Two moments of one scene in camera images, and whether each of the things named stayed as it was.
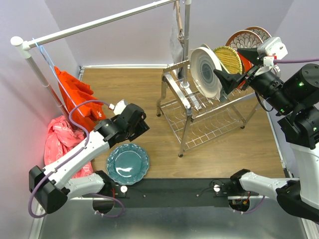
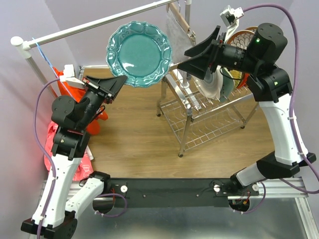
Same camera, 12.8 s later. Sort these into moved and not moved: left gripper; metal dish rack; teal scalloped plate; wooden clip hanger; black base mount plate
Moved: teal scalloped plate; wooden clip hanger; left gripper
Not moved: metal dish rack; black base mount plate
